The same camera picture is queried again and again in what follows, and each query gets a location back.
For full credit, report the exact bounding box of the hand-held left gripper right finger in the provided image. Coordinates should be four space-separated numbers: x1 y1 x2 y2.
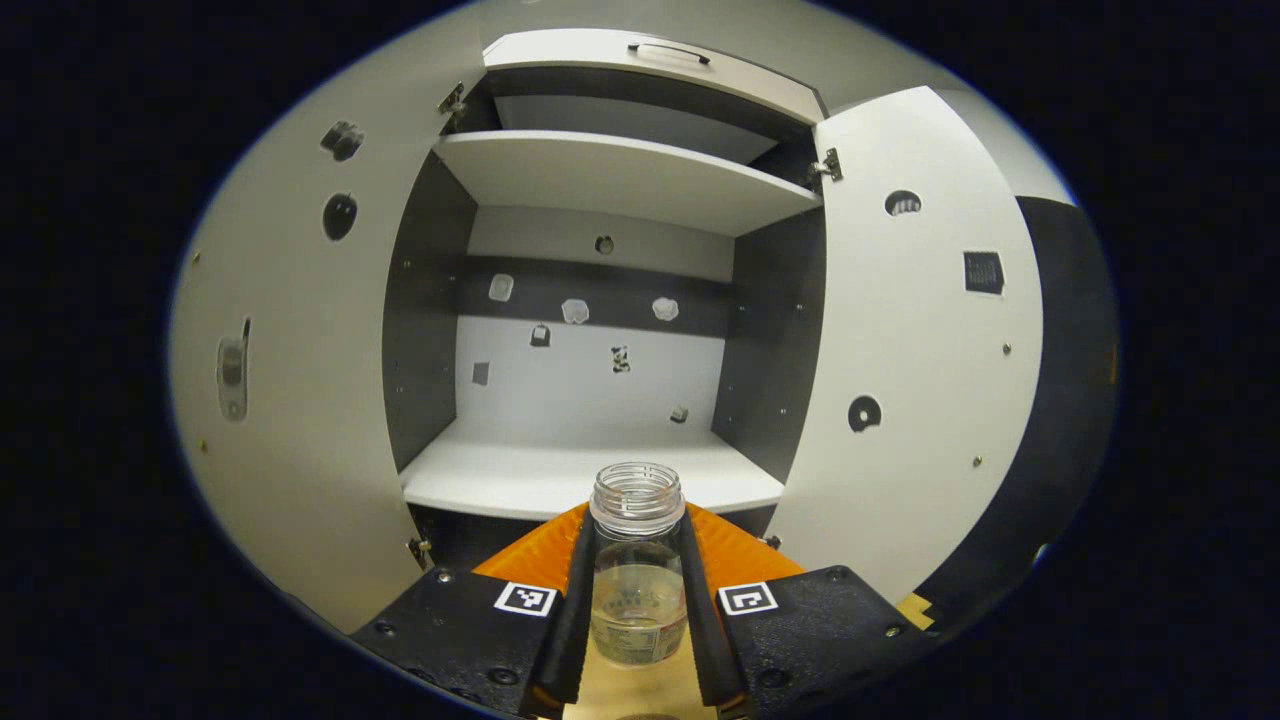
680 500 936 720

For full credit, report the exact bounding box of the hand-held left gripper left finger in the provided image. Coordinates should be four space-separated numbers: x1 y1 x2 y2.
350 500 598 720

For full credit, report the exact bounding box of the clear glass bottle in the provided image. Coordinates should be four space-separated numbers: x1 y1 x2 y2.
588 462 691 668

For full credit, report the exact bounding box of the white cabinet door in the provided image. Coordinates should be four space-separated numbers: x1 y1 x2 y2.
168 10 491 636
765 85 1046 606

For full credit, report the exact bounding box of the grey and white cabinet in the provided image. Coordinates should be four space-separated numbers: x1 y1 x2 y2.
383 28 831 561

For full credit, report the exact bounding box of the white cabinet shelf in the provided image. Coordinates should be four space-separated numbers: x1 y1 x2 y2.
432 130 823 238

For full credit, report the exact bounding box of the white cabinet drawer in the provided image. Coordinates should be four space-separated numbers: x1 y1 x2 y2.
483 28 829 126

